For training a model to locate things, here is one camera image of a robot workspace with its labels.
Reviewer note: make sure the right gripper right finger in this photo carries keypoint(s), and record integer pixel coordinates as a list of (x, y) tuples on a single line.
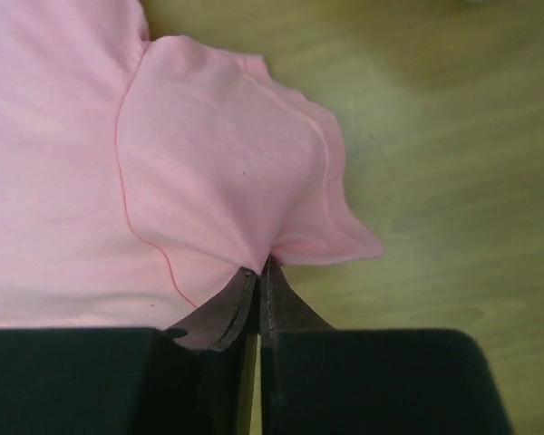
[(316, 379)]

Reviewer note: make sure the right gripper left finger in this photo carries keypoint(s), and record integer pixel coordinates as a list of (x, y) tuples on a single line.
[(195, 377)]

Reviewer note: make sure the bright pink t shirt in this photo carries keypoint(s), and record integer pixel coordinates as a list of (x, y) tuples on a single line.
[(137, 176)]

